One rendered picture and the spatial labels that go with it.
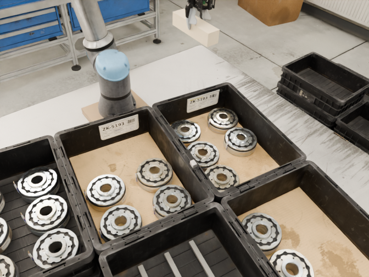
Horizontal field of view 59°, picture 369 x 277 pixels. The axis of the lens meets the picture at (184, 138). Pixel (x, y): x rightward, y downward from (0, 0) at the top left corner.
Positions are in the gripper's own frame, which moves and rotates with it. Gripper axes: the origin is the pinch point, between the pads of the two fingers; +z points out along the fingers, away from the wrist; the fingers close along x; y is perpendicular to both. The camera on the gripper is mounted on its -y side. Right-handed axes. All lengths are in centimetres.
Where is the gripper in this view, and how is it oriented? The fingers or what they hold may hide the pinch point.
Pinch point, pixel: (195, 24)
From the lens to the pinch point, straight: 148.2
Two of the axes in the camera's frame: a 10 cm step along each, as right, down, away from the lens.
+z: -0.4, 7.1, 7.1
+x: 7.9, -4.1, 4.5
